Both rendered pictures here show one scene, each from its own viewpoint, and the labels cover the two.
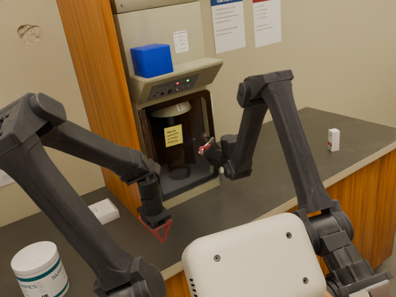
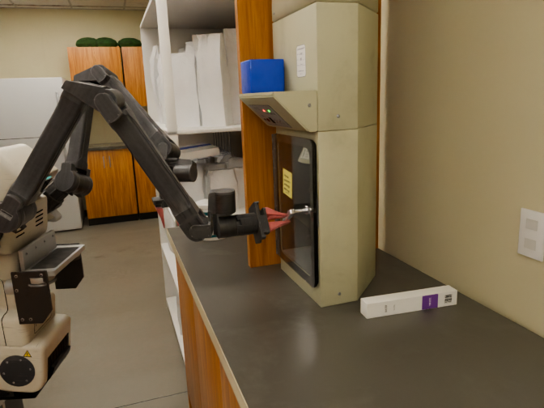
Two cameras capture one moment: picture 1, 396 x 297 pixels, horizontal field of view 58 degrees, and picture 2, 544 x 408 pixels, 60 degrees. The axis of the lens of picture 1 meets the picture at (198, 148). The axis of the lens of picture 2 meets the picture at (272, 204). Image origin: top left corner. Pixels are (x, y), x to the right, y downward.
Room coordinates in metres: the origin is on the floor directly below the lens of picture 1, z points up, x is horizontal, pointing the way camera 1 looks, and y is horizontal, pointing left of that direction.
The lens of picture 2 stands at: (1.52, -1.24, 1.50)
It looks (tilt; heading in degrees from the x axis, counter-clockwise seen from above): 13 degrees down; 102
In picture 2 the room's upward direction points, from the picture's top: 2 degrees counter-clockwise
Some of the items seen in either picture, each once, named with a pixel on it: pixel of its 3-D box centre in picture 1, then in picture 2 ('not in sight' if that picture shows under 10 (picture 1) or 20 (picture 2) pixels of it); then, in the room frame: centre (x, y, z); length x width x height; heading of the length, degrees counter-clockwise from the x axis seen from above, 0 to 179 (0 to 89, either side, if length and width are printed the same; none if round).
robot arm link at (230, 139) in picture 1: (231, 155); (213, 211); (1.11, -0.11, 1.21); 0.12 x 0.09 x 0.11; 15
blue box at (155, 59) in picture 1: (151, 60); (262, 76); (1.20, 0.11, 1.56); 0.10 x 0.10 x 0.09; 31
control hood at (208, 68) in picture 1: (180, 81); (274, 111); (1.25, 0.03, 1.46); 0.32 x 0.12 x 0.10; 121
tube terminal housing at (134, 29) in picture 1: (162, 108); (335, 155); (1.41, 0.12, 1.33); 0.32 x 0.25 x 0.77; 121
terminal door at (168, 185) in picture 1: (183, 146); (293, 206); (1.30, 0.06, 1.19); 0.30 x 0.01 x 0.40; 120
